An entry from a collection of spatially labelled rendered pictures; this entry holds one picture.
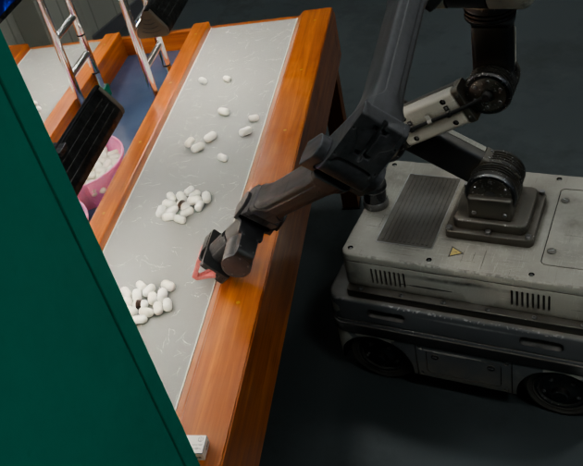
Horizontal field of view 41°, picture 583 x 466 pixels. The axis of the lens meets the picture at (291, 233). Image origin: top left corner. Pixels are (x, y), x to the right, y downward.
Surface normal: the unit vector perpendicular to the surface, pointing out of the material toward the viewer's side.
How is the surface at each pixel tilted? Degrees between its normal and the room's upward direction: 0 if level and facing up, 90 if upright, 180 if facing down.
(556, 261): 0
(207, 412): 0
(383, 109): 45
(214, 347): 0
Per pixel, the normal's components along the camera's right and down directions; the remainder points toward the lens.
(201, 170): -0.19, -0.76
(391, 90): 0.45, -0.39
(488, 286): -0.46, 0.69
